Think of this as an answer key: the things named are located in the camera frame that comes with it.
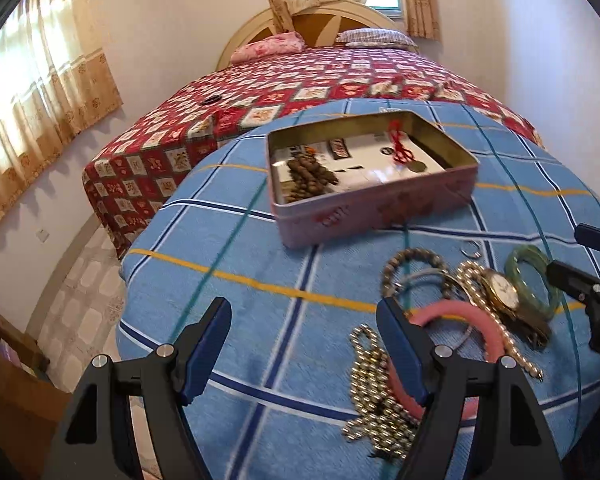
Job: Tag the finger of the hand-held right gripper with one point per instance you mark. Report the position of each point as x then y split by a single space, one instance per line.
597 237
572 277

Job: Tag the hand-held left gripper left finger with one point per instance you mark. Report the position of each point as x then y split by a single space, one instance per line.
210 350

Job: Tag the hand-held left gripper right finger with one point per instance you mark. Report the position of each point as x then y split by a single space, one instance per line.
400 345

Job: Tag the green jade bangle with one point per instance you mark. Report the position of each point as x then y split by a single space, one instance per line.
514 265

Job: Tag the gold wrist watch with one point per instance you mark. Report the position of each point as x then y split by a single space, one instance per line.
502 290

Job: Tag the pink bangle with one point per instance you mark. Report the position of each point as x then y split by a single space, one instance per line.
480 320

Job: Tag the pink tin box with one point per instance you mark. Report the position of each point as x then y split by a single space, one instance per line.
360 210

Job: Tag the blue plaid blanket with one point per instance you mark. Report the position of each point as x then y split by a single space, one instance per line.
280 310

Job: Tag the cardboard box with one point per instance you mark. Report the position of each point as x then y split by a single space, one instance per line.
10 400

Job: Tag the small black object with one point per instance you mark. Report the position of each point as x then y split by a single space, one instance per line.
212 99

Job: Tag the red patterned quilt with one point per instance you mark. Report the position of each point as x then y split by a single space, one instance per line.
280 80

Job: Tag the wide beige patterned curtain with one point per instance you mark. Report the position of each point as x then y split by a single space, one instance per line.
40 110

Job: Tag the narrow beige curtain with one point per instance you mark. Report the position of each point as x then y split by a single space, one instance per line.
420 0

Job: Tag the checkered pillow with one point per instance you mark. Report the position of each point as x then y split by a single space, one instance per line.
375 37

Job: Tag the pink floral pillow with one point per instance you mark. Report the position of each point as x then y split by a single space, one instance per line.
267 47

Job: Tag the cream wooden headboard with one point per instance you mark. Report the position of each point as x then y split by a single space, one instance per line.
245 30

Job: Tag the wall socket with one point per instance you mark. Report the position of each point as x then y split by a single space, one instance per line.
43 235

